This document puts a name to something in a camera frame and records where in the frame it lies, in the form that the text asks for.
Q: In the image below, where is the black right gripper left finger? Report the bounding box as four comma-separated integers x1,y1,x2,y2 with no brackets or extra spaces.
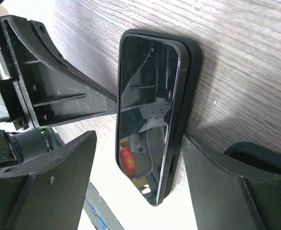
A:
0,130,97,230

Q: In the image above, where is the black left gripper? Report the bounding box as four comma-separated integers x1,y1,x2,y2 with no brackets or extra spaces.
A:
0,15,117,130

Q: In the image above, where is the dark smartphone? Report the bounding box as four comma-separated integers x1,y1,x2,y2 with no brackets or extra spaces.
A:
116,34,189,206

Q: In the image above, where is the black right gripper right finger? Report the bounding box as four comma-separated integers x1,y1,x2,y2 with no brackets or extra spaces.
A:
182,135,281,230

